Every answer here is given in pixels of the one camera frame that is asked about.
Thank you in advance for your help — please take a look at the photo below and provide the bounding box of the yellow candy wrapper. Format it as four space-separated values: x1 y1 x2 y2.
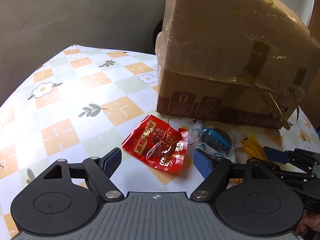
241 135 269 161

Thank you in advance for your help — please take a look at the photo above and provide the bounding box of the clear blue cookie packet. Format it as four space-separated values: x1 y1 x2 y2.
190 120 241 163

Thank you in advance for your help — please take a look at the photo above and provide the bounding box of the red snack packet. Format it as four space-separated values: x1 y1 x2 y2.
121 115 189 172

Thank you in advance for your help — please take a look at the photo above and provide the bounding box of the person's right hand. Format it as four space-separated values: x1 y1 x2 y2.
295 210 320 235

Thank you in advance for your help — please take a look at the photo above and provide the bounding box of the floral checkered tablecloth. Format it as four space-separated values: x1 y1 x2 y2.
1 45 319 239

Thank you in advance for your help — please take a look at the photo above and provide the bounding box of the cardboard box with plastic liner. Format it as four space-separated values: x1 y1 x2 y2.
155 0 319 129

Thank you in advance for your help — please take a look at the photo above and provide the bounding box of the wooden door panel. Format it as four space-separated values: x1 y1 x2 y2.
308 0 320 42

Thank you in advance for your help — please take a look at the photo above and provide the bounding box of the black exercise bike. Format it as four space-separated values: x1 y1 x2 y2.
152 20 163 55

